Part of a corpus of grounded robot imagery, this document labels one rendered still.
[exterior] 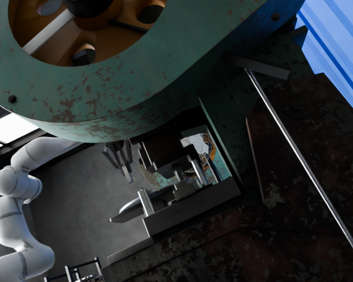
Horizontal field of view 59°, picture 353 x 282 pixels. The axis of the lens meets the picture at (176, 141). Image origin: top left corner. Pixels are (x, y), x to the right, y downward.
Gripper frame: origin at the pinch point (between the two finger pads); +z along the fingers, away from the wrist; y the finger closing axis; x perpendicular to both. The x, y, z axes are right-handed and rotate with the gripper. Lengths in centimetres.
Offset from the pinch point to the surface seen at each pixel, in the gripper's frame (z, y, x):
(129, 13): -32, -28, 40
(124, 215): 15.1, 5.3, 6.9
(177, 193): 20.4, -16.9, 25.5
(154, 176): -31, 9, -132
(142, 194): 14.5, -6.1, 19.2
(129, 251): 29.1, 2.0, 27.0
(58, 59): -29.4, -2.9, 39.8
